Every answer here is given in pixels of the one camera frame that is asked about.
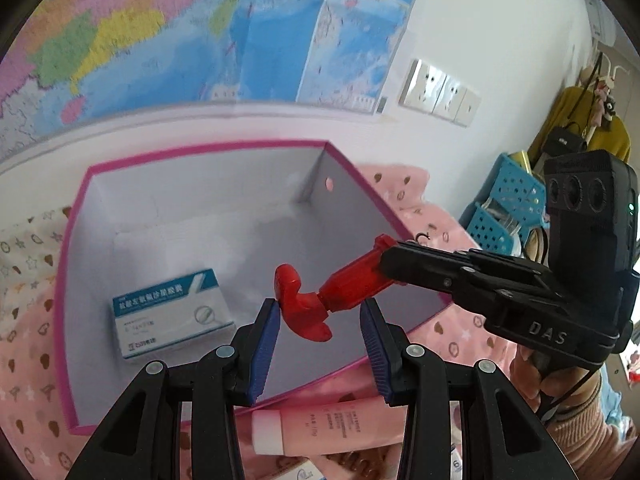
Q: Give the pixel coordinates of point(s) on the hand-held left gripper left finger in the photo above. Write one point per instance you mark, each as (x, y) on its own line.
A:
(264, 347)

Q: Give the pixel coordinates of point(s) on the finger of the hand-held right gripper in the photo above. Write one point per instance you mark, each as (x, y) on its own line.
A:
(440, 282)
(450, 260)

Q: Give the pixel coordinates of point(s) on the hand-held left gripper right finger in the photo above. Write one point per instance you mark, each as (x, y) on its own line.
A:
(375, 350)

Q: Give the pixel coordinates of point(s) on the red plastic clamp toy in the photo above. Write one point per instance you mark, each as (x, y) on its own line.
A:
(320, 297)

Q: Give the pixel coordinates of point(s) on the pink cardboard box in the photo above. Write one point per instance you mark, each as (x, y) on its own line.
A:
(200, 240)

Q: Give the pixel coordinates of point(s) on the person's right forearm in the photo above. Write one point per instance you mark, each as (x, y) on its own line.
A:
(590, 420)

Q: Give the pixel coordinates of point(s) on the black shoulder bag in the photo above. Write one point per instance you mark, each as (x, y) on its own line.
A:
(565, 140)

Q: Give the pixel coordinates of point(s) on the person's right hand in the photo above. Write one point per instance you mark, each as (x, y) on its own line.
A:
(532, 377)

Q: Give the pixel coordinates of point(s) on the blue perforated plastic basket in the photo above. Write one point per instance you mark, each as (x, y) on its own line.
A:
(487, 230)
(520, 187)

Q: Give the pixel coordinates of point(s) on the pink cosmetic tube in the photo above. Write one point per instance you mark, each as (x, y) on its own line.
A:
(320, 427)

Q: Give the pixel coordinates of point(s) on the white and blue medicine box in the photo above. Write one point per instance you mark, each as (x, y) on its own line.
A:
(170, 317)

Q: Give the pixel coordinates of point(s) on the yellow garment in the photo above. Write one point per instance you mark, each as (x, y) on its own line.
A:
(607, 132)

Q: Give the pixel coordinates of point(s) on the small white and blue box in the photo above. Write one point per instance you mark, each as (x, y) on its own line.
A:
(300, 474)

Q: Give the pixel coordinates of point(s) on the pink printed blanket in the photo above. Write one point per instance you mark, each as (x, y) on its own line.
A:
(30, 340)

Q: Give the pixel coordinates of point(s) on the white wall socket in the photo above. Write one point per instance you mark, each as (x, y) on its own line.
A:
(420, 85)
(467, 107)
(450, 99)

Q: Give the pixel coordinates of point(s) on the small blue wall map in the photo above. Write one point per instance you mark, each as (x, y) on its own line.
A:
(350, 45)

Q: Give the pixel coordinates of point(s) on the large colourful wall map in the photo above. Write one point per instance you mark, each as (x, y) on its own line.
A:
(125, 35)

